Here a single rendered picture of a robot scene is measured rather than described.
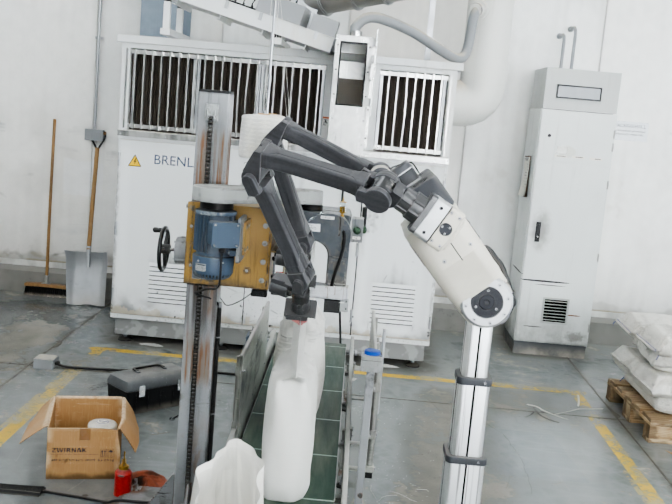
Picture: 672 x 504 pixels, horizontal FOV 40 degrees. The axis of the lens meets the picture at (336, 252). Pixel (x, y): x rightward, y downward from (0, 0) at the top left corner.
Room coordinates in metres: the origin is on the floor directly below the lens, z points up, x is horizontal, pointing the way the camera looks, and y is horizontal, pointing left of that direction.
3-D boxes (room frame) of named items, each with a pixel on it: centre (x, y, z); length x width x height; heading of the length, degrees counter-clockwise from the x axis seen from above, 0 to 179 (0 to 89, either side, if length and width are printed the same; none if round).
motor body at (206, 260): (3.31, 0.45, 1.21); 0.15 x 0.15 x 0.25
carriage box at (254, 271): (3.55, 0.41, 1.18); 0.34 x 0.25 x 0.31; 89
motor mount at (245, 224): (3.37, 0.36, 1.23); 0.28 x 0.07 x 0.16; 179
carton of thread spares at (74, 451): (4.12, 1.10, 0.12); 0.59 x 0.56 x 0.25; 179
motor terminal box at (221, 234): (3.21, 0.40, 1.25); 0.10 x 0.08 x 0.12; 114
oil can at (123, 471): (3.75, 0.84, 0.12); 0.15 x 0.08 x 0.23; 179
